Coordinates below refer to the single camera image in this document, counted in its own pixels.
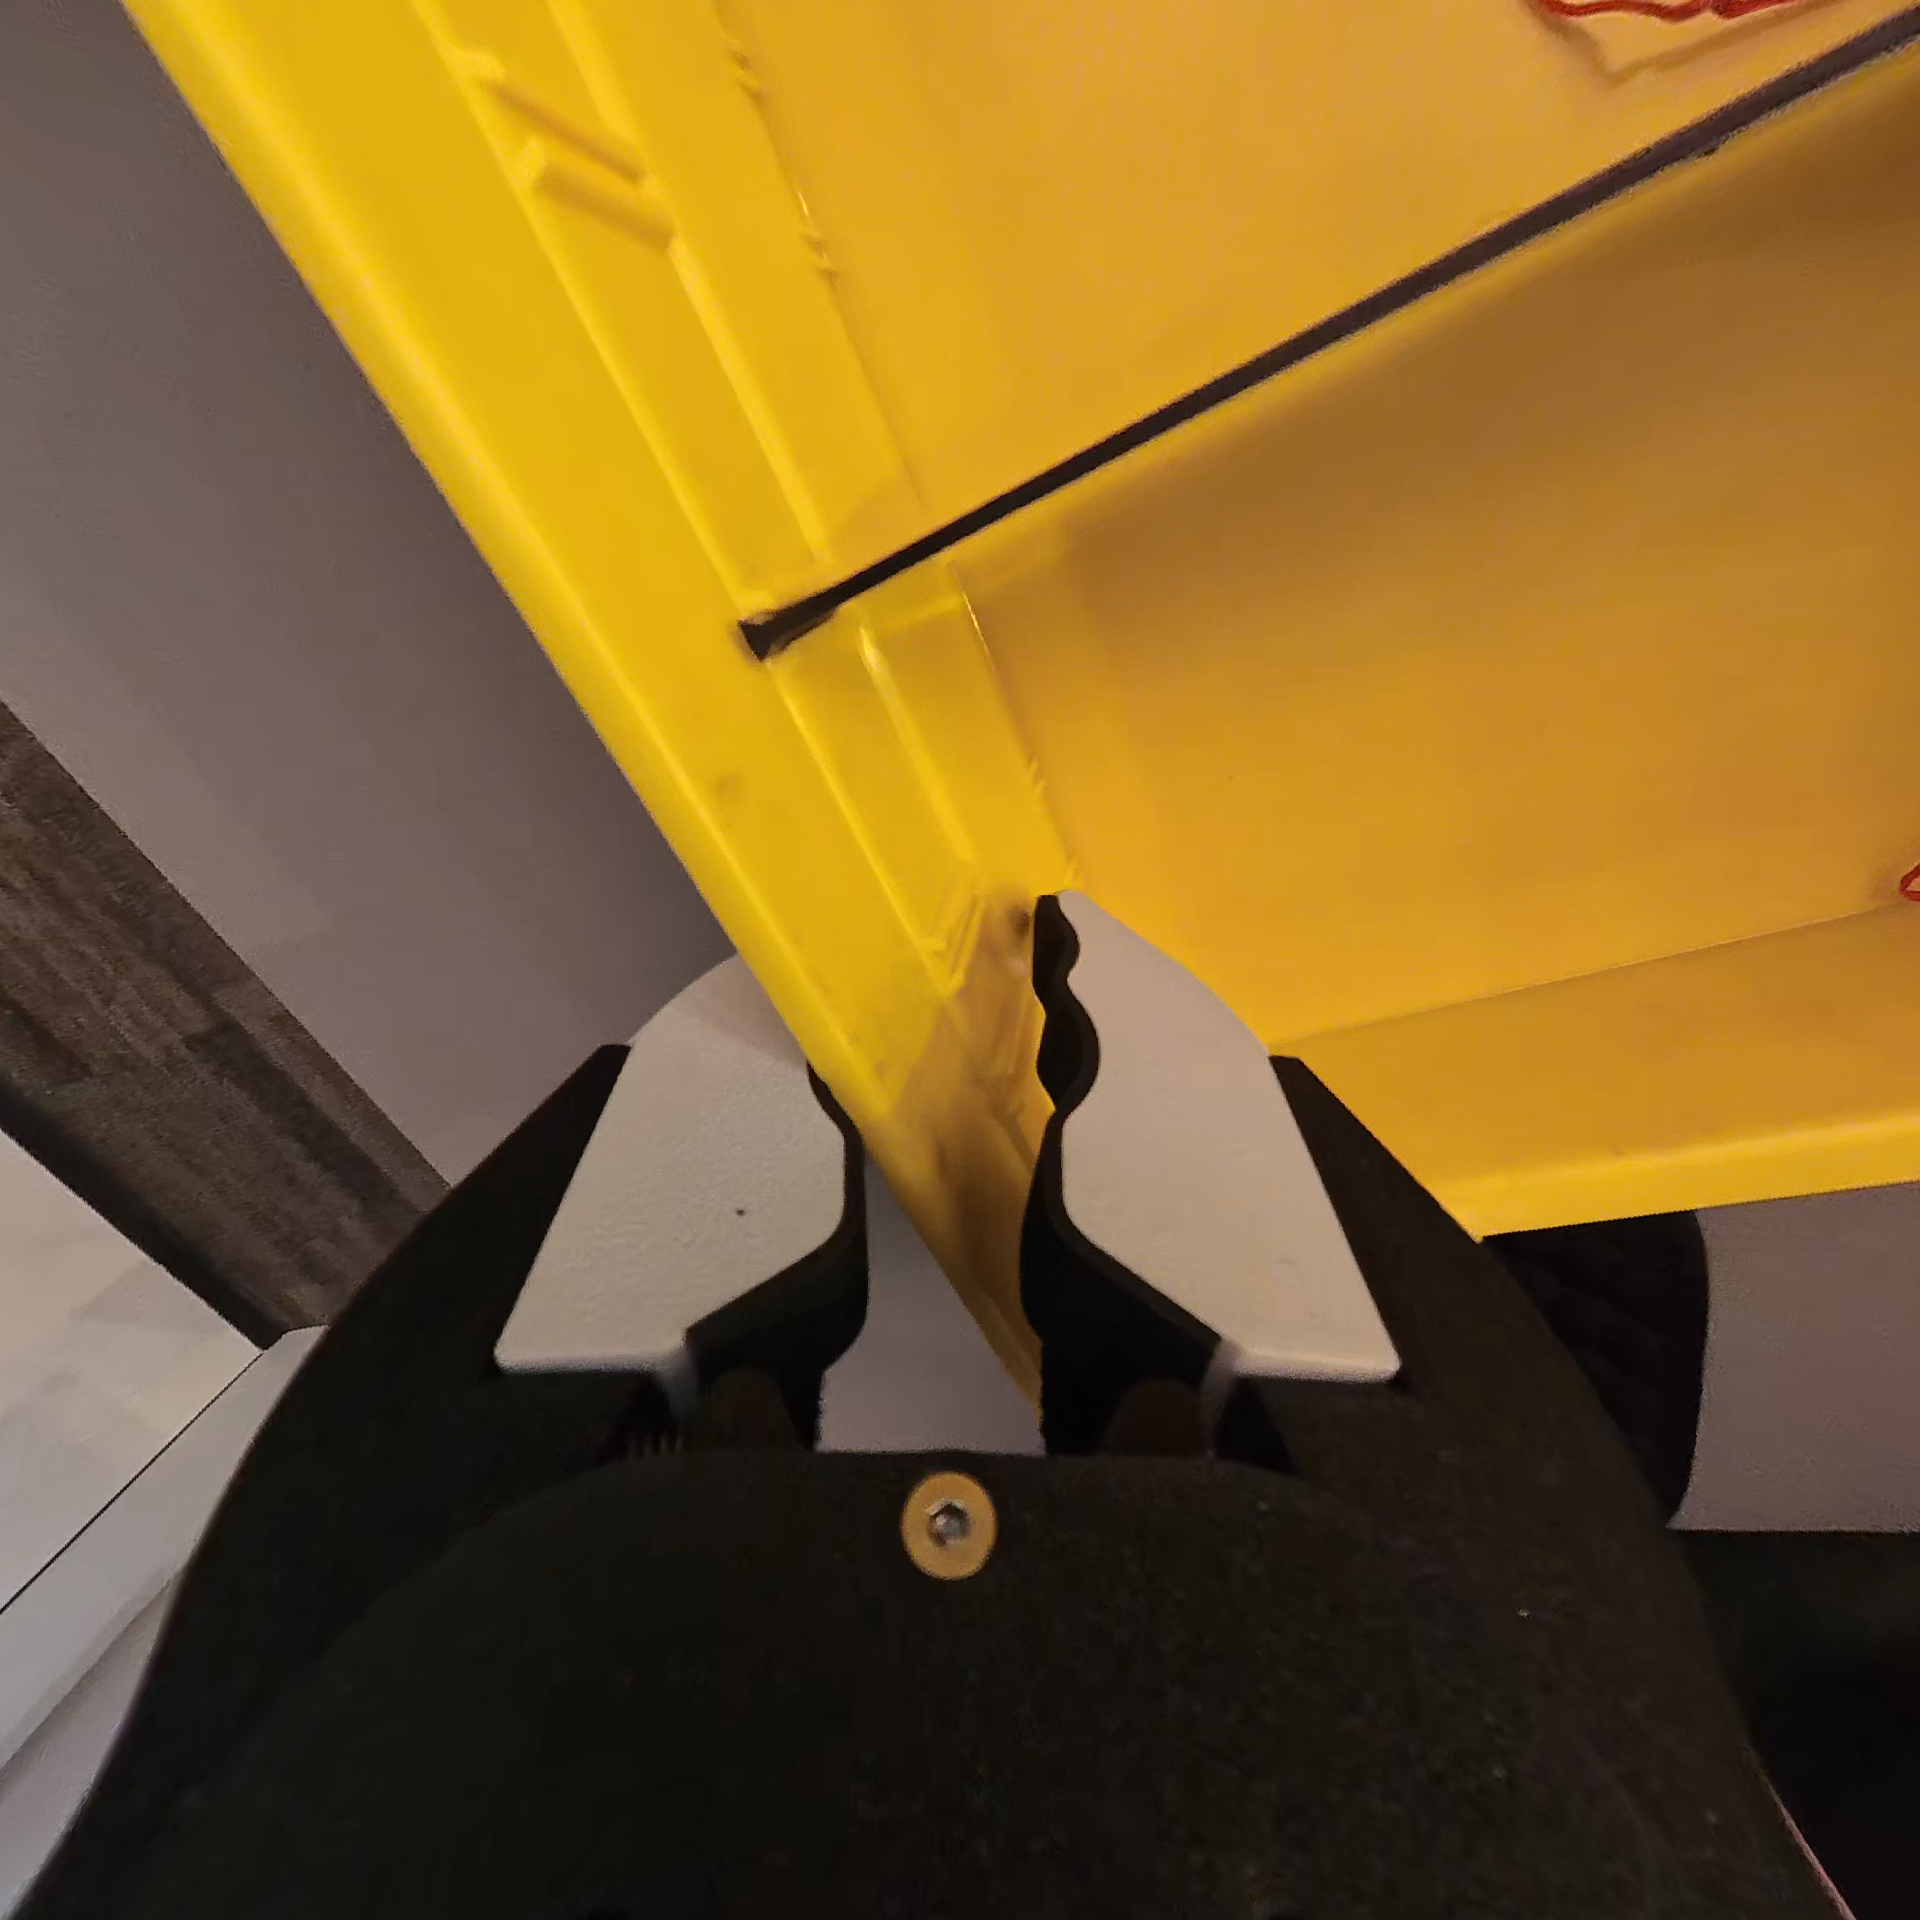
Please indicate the black oval pad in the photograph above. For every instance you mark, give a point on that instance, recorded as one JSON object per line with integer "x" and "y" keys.
{"x": 1621, "y": 1349}

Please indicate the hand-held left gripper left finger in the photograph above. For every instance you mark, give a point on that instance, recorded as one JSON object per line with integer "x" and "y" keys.
{"x": 691, "y": 1200}

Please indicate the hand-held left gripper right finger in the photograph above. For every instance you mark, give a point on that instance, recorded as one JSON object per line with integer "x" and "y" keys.
{"x": 1201, "y": 1184}

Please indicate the yellow plastic bin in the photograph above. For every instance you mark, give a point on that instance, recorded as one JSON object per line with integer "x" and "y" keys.
{"x": 1349, "y": 674}

